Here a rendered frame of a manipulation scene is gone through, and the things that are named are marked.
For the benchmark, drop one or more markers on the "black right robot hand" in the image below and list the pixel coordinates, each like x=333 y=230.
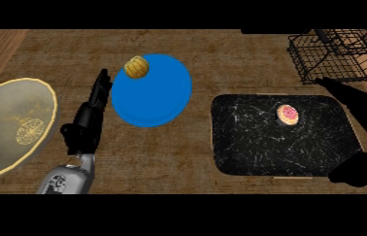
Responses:
x=350 y=97

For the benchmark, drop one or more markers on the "pink frosted cupcake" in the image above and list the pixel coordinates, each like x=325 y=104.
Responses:
x=287 y=114

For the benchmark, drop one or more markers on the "blue oval plate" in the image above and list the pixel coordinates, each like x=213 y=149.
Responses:
x=151 y=90

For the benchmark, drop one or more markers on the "black marble tray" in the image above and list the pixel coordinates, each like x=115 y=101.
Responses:
x=281 y=136

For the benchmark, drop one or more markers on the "yellow ridged squash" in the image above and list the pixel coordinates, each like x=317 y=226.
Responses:
x=135 y=67

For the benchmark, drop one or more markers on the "grey gold-rimmed plate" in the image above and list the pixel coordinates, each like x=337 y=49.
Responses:
x=23 y=123

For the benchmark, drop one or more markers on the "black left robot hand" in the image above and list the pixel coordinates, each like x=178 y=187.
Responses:
x=87 y=117

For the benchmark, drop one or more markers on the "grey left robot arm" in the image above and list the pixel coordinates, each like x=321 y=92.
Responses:
x=66 y=178

